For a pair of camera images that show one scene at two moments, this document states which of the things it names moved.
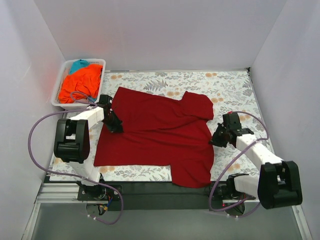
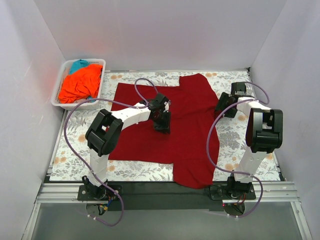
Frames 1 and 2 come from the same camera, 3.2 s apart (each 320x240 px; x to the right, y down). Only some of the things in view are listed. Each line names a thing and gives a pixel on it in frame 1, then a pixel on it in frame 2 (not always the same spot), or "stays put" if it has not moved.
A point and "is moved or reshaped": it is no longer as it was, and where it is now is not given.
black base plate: [158, 196] stays put
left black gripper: [114, 122] -> [162, 125]
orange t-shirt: [81, 84] stays put
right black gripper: [219, 137] -> [222, 105]
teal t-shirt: [78, 64] stays put
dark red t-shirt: [159, 130] is moved or reshaped
